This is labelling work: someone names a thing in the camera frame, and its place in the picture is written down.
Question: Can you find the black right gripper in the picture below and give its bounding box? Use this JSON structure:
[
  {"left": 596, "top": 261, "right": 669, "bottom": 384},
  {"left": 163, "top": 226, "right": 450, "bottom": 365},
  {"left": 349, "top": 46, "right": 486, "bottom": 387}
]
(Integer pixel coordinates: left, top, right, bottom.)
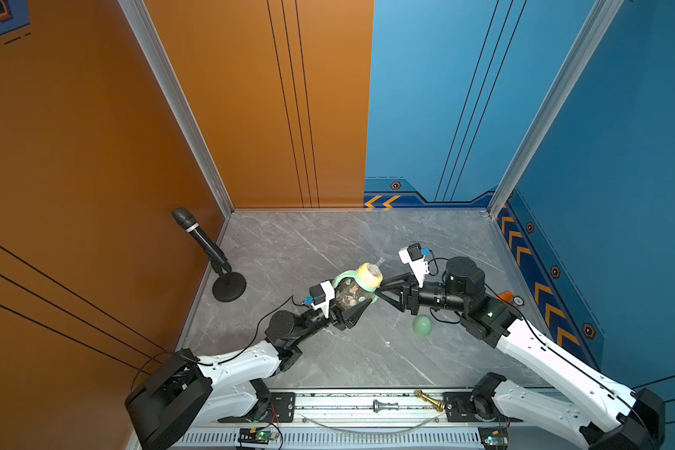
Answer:
[{"left": 376, "top": 272, "right": 472, "bottom": 318}]

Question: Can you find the clear printed baby bottle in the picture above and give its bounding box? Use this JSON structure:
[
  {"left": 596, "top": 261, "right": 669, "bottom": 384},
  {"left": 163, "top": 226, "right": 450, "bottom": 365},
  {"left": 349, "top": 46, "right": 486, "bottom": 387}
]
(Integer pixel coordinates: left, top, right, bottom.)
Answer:
[{"left": 335, "top": 277, "right": 373, "bottom": 311}]

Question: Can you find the green dome bottle cap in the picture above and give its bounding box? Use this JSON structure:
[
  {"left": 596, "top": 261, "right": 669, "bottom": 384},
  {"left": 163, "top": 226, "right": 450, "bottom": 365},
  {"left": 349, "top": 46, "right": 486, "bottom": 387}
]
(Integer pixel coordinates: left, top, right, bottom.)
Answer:
[{"left": 412, "top": 315, "right": 433, "bottom": 337}]

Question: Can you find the green bottle handle ring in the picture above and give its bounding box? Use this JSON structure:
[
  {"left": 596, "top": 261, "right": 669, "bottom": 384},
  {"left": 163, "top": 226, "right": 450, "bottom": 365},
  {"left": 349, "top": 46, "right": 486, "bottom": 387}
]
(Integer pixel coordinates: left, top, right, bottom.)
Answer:
[{"left": 331, "top": 269, "right": 381, "bottom": 305}]

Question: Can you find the yellow bottle nipple collar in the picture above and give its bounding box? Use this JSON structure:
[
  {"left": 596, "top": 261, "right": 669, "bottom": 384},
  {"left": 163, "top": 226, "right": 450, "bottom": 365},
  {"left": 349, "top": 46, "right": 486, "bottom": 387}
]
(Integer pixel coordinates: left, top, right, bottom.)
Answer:
[{"left": 355, "top": 258, "right": 384, "bottom": 292}]

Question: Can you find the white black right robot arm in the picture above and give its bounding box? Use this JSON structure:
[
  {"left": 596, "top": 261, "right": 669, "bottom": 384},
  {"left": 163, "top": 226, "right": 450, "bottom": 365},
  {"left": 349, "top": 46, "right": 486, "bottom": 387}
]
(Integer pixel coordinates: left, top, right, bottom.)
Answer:
[{"left": 376, "top": 257, "right": 666, "bottom": 449}]

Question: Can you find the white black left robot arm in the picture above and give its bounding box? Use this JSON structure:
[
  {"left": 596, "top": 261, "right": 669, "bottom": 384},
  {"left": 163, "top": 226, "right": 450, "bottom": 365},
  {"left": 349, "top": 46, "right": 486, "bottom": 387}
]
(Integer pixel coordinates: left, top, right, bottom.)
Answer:
[{"left": 125, "top": 300, "right": 372, "bottom": 449}]

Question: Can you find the silver chess piece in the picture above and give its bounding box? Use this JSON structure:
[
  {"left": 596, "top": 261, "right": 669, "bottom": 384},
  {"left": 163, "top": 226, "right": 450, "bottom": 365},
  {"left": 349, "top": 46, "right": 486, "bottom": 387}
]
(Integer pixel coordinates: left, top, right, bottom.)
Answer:
[{"left": 372, "top": 399, "right": 401, "bottom": 414}]

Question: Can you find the gold chess piece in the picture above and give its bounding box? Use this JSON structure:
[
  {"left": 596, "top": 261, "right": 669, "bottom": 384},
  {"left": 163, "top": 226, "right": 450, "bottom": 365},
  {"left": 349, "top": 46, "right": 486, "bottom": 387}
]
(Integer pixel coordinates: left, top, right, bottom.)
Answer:
[{"left": 414, "top": 389, "right": 446, "bottom": 413}]

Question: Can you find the black microphone on stand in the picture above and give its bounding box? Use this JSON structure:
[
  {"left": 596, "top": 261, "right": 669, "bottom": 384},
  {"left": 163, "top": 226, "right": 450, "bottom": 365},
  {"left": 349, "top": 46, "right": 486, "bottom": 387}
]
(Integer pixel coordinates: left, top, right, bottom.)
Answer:
[{"left": 172, "top": 207, "right": 247, "bottom": 303}]

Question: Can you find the left green circuit board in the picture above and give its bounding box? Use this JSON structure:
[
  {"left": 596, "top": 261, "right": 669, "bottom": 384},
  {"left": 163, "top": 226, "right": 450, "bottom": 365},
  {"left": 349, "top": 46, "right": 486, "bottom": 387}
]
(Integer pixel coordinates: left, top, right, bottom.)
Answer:
[{"left": 237, "top": 427, "right": 279, "bottom": 447}]

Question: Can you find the green circuit board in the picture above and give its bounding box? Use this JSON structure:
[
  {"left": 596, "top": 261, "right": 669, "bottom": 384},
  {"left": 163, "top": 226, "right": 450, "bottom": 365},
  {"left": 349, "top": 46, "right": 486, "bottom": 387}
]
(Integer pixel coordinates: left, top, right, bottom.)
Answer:
[
  {"left": 478, "top": 427, "right": 509, "bottom": 450},
  {"left": 237, "top": 427, "right": 279, "bottom": 447}
]

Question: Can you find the right green circuit board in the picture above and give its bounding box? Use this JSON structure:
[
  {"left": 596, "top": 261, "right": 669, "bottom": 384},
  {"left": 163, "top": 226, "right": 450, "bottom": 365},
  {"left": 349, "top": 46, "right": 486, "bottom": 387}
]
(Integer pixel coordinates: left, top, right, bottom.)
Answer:
[{"left": 478, "top": 427, "right": 509, "bottom": 450}]

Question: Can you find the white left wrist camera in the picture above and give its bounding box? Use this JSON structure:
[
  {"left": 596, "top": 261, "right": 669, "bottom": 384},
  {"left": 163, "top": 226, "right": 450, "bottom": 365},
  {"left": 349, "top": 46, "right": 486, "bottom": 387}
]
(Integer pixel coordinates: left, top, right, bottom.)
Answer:
[{"left": 305, "top": 280, "right": 335, "bottom": 319}]

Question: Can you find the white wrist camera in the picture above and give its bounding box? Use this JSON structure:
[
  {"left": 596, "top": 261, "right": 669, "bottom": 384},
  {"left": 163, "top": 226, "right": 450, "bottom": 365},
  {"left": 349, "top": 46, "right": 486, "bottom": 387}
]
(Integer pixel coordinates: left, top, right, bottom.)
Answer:
[
  {"left": 305, "top": 280, "right": 335, "bottom": 319},
  {"left": 399, "top": 243, "right": 431, "bottom": 288}
]

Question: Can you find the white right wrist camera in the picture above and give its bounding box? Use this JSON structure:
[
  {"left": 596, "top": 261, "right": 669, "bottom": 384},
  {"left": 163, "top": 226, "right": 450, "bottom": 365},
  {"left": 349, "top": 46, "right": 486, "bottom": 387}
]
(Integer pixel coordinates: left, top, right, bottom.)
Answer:
[{"left": 399, "top": 243, "right": 431, "bottom": 288}]

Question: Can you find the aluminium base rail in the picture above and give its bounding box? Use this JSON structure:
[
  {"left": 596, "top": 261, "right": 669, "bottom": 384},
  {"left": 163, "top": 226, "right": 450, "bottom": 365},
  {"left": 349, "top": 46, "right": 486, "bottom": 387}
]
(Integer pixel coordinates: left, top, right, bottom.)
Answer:
[{"left": 173, "top": 388, "right": 580, "bottom": 449}]

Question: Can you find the clear tube on rail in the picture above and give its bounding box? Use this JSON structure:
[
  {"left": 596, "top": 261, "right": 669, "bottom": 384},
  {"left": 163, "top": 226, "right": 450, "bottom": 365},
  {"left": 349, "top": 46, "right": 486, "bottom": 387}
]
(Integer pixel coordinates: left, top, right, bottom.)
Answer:
[{"left": 301, "top": 415, "right": 440, "bottom": 436}]

